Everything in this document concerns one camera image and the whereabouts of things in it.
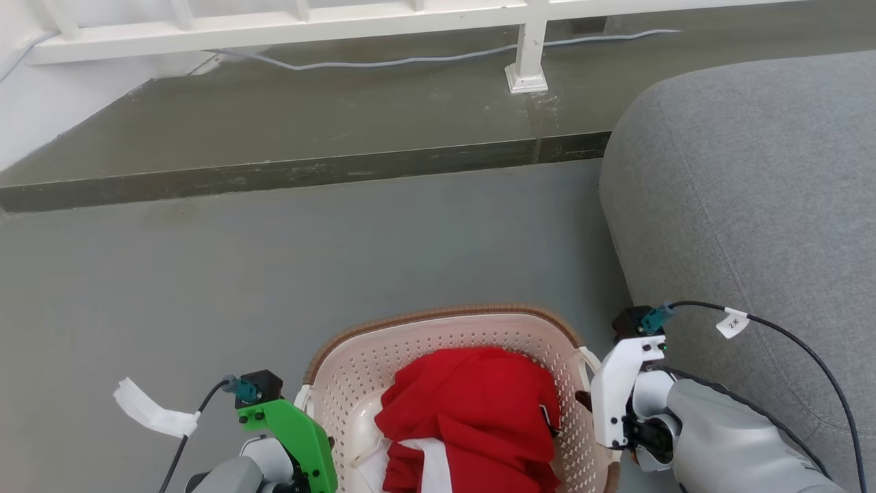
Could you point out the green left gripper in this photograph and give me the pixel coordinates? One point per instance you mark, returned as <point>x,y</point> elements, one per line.
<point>304,438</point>

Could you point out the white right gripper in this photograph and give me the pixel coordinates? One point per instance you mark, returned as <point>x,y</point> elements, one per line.
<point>612,397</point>

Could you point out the pink perforated laundry basket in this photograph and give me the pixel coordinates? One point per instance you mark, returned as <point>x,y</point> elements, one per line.
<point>479,335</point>

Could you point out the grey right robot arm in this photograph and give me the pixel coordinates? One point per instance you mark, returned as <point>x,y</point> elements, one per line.
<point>725,438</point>

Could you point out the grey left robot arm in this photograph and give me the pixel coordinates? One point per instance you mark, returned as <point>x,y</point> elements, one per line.
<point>233,476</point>

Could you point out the red garment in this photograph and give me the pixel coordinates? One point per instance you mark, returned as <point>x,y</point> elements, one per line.
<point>472,411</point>

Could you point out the white garment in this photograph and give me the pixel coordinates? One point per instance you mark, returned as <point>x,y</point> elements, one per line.
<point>434,465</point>

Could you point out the grey fabric sofa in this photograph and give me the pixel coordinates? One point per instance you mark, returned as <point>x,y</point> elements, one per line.
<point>753,192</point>

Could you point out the white metal railing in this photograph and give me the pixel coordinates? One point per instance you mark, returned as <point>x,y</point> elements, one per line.
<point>274,27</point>

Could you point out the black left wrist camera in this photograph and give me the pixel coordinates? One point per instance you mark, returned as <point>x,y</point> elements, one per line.
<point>263,387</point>

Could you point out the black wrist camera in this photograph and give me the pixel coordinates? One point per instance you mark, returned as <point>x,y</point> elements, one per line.
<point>629,322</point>
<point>263,387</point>

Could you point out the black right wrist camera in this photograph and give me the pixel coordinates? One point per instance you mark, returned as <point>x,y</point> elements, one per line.
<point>629,322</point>

